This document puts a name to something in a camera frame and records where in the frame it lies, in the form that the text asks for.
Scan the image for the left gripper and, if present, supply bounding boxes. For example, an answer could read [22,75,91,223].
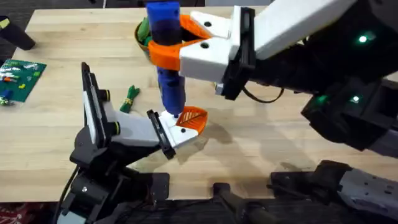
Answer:
[70,89,208,179]

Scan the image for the blue electric screwdriver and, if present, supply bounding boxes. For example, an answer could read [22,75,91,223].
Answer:
[145,1,187,119]

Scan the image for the green toy vegetable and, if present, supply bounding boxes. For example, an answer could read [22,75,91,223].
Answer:
[119,85,141,114]

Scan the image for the tub with toy vegetables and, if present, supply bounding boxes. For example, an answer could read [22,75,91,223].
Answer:
[134,17,200,54]

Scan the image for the black upright wrist plate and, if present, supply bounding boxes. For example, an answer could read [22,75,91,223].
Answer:
[81,62,108,147]

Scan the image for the green board with toy blocks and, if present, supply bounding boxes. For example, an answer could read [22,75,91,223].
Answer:
[0,58,48,106]

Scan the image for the black object with yellow tag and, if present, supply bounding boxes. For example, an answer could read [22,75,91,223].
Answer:
[0,15,37,52]

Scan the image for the black cable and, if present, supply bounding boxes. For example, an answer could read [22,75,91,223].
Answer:
[241,86,285,105]
[52,164,80,224]

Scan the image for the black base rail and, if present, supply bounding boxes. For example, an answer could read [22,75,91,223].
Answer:
[118,182,343,224]

